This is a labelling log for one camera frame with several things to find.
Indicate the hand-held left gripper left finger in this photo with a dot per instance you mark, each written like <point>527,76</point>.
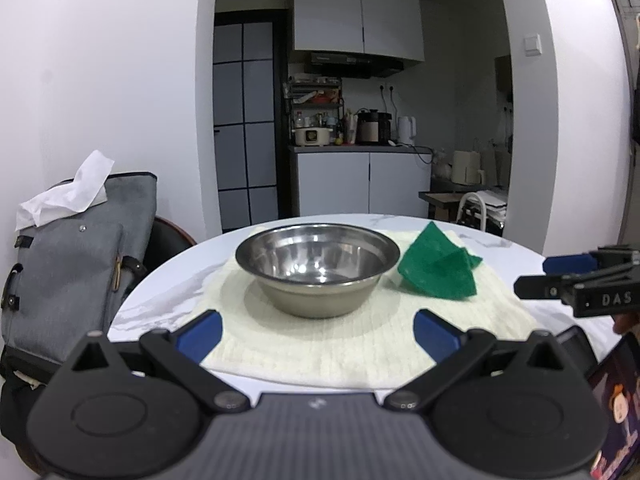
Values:
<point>200,336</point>

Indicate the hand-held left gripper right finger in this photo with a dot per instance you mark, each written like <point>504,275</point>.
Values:
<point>436,336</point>

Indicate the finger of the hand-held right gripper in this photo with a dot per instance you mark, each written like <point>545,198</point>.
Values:
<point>567,263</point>
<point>542,287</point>

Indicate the green scouring pad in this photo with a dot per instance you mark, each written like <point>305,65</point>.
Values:
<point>435,270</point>

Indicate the stainless steel bowl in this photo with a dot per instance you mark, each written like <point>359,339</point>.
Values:
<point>315,260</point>

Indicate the person's right hand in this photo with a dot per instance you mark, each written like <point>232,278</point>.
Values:
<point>627,323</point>

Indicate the black phone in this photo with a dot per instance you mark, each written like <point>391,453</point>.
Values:
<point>580,342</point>

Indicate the cream cloth mat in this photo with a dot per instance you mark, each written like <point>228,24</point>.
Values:
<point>350,350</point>

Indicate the dark chair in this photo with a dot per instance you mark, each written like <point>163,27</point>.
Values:
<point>167,240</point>

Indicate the wooden side table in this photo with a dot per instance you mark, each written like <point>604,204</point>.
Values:
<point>440,202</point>

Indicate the cream countertop appliance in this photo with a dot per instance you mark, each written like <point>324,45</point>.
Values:
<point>465,167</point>

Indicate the grey backpack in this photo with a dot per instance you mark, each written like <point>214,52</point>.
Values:
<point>70,280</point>

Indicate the white kitchen base cabinet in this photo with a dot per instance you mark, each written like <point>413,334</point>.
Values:
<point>350,182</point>

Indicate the white tissue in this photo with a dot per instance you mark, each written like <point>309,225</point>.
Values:
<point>70,192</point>

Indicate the white electric kettle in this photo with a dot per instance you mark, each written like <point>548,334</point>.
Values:
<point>406,130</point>

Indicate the black framed glass door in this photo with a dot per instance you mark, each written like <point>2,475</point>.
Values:
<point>245,125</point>

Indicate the black coffee maker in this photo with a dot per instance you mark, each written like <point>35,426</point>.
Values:
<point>374,127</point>

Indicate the white rice cooker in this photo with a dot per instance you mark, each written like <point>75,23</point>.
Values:
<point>312,136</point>

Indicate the black kitchen rack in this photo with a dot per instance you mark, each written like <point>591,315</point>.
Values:
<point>315,105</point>

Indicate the black range hood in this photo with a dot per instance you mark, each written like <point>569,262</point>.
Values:
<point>350,64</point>

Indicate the white tube frame stool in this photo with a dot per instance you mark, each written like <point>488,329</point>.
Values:
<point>480,205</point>

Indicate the brown wall cabinet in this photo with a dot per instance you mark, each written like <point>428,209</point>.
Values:
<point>504,72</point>

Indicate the white light switch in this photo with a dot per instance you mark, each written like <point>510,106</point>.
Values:
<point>532,44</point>

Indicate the wall power socket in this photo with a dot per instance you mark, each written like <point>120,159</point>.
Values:
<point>387,88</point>

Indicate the white wall cabinet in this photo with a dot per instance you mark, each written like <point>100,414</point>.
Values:
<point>357,15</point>

